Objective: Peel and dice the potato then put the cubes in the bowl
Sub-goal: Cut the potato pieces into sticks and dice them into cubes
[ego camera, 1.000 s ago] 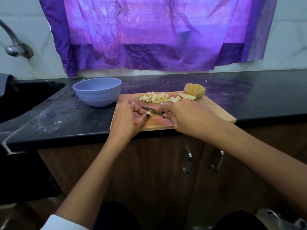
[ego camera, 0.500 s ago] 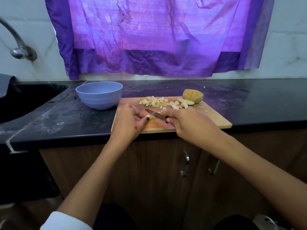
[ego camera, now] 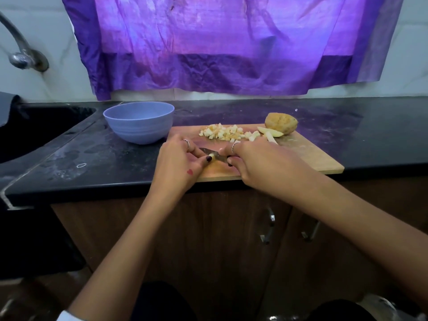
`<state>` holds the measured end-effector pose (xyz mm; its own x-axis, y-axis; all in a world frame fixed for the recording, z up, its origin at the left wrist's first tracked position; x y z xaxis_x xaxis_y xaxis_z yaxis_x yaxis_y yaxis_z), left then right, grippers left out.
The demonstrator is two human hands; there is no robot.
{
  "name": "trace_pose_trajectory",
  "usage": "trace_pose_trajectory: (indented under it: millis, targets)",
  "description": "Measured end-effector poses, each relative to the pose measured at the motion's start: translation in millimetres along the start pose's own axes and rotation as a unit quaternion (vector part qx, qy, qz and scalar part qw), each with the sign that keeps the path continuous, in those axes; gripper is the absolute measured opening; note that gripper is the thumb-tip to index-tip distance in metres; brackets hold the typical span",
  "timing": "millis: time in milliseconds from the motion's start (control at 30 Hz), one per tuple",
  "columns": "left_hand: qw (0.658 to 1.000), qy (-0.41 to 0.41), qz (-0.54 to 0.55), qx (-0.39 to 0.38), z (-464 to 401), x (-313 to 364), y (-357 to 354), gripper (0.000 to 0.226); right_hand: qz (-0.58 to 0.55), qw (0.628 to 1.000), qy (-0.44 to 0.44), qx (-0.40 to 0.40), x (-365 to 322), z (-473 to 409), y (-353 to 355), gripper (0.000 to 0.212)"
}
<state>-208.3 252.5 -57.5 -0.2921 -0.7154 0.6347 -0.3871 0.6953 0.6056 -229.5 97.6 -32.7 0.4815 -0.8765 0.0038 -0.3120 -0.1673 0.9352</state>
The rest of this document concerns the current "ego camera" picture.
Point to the person's right hand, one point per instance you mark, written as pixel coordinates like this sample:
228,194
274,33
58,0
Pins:
267,167

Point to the person's left hand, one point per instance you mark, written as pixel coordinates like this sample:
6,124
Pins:
174,170

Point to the potato slice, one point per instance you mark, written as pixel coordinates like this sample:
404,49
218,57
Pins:
271,132

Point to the tan potato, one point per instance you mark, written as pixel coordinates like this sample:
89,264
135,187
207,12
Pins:
211,155

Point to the rounded potato end piece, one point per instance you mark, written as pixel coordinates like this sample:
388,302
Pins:
281,123

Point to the pile of diced potato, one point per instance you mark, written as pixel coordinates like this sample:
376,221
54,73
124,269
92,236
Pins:
227,133

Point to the blue bowl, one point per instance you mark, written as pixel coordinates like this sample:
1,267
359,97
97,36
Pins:
138,121

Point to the person's left forearm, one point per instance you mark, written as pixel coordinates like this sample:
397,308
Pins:
117,264

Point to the person's right forearm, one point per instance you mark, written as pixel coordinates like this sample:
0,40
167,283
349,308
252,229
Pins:
371,237

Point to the person's dark trousers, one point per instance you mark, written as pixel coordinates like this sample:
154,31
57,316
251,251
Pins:
160,304

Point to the wooden cutting board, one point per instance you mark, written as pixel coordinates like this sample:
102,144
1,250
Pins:
314,157

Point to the white rubber band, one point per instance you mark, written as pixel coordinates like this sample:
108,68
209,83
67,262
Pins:
77,165

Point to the purple cloth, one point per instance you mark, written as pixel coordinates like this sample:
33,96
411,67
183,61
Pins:
234,43

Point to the dark sink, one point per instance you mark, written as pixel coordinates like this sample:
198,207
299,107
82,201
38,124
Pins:
37,133

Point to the grey cloth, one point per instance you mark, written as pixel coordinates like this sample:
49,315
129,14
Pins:
6,107

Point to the metal faucet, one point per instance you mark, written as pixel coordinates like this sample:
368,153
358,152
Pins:
27,60

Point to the red and white plastic bag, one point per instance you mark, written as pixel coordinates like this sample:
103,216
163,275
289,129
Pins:
391,309

